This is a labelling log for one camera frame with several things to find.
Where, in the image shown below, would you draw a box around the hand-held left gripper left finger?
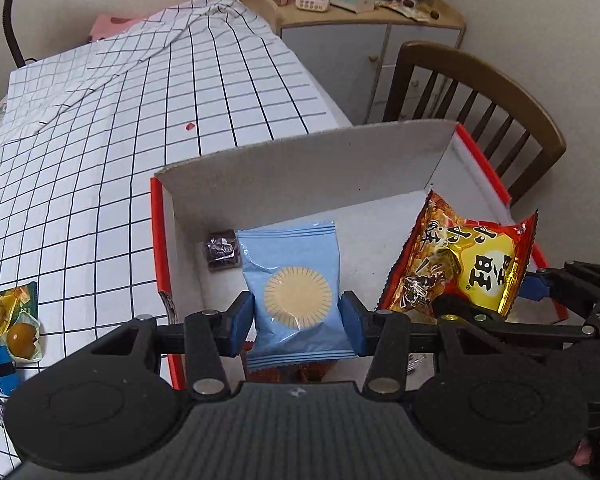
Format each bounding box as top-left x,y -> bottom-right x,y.
100,292 -> 255,401

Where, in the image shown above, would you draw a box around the brown wooden chair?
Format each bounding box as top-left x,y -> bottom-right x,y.
382,40 -> 568,206

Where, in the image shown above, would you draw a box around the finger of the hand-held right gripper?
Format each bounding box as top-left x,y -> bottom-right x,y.
432,296 -> 598,347
520,260 -> 600,311

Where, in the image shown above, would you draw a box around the red yellow snack packet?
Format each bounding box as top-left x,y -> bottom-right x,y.
377,190 -> 538,321

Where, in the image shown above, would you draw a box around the yellow egg snack packet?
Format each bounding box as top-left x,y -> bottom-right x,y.
0,282 -> 43,363

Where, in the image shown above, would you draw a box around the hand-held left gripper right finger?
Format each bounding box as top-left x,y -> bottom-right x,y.
341,291 -> 496,397

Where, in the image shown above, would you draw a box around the dark plum snack packet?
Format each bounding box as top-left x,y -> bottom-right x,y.
202,230 -> 243,271

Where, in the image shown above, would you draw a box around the white checked tablecloth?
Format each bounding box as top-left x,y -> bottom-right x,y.
0,0 -> 353,476

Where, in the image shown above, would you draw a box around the light blue cookie packet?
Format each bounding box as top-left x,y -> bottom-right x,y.
235,220 -> 356,373

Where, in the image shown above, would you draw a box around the wooden storage cabinet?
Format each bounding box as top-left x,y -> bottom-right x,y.
237,0 -> 466,126

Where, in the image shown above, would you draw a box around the dark red snack packet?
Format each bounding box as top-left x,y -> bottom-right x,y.
247,360 -> 341,383

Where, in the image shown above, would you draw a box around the pink cloth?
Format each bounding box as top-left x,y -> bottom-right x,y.
87,12 -> 146,43

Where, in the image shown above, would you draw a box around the red cardboard box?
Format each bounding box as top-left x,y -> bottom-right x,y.
150,119 -> 568,391

